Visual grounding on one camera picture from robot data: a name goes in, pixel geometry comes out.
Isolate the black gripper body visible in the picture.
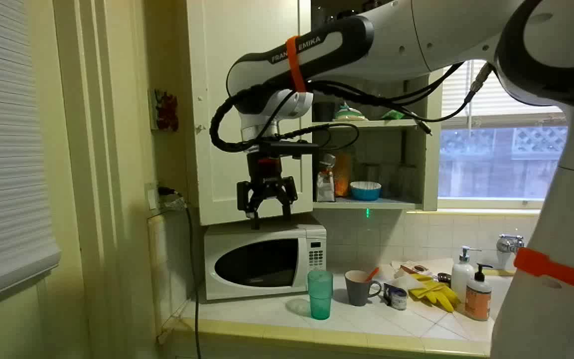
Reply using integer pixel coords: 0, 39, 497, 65
245, 149, 285, 183

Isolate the blue-green translucent plastic cup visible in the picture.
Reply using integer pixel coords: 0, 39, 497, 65
305, 267, 335, 321

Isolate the white cabinet door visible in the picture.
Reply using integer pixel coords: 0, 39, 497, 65
186, 0, 315, 227

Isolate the grey ceramic mug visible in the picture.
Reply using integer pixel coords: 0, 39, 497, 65
343, 267, 385, 307

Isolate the small blue white mug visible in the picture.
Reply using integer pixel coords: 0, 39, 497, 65
383, 281, 411, 313

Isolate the white microwave oven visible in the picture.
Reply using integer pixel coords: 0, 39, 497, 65
202, 219, 329, 303

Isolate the orange box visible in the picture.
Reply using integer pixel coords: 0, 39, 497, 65
333, 149, 355, 199

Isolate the blue bowl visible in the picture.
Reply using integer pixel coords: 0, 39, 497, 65
349, 179, 383, 203

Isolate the green white packet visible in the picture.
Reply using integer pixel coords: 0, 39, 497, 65
331, 101, 371, 123

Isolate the white printed packet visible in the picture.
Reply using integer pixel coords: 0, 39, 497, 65
393, 259, 435, 277

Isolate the white pump soap bottle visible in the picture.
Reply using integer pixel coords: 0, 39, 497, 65
451, 245, 479, 301

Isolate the orange label pump bottle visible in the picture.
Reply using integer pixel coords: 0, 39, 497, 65
463, 263, 495, 323

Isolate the white window blind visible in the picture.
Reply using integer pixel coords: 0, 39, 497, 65
441, 57, 568, 117
0, 0, 64, 309

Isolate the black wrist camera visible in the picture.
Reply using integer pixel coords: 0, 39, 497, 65
257, 137, 319, 159

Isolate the cream wall cabinet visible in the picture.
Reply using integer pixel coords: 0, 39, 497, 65
142, 0, 445, 227

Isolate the wall outlet with plug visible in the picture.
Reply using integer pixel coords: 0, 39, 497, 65
144, 181, 190, 217

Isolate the black power cable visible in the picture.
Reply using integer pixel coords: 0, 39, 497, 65
184, 197, 204, 359

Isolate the red wall decoration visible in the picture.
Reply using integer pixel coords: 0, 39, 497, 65
154, 87, 182, 133

